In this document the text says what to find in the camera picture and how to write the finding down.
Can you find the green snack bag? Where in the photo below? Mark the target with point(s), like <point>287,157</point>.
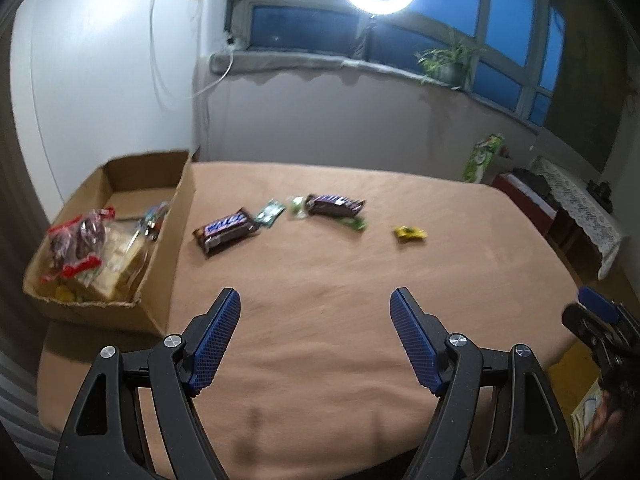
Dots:
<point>480,160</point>

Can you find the yellow printed package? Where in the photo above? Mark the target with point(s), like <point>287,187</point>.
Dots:
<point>587,420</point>

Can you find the green white snack packet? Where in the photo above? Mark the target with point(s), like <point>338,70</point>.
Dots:
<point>270,212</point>

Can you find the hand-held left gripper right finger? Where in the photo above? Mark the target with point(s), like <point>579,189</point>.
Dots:
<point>412,345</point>

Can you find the grey windowsill cover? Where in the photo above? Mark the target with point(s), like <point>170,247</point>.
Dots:
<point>300,62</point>

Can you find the yellow snack packet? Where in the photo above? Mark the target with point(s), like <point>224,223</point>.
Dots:
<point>410,233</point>

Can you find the potted spider plant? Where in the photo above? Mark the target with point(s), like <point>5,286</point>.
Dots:
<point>450,72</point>

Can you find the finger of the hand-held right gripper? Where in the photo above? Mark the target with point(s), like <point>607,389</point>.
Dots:
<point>600,305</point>
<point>585,325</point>

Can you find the brown chocolate bar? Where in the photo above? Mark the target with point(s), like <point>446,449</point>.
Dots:
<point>332,204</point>
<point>225,227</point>

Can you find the red snack packet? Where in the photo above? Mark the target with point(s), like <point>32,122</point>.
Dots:
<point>92,230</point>
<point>60,245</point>

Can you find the red cabinet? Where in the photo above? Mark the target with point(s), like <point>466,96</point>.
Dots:
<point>530,205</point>

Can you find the cardboard box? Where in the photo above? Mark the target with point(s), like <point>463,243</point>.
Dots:
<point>167,270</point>

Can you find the clear biscuit pack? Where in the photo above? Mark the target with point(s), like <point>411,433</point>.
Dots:
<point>120,265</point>

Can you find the window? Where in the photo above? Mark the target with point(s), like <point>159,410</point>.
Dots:
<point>440,20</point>

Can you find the dark curtain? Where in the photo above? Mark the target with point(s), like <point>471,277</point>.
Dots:
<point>585,60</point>

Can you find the white lace cloth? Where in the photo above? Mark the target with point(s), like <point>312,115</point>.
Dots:
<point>585,210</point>

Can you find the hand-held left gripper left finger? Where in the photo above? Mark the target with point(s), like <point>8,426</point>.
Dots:
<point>220,340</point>

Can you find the small black device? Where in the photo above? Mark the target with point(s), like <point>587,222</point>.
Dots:
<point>601,194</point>

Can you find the grey ribbed panel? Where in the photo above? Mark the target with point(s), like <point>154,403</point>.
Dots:
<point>20,410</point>

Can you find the blue snack packet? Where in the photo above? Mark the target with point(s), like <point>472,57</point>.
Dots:
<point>155,220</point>

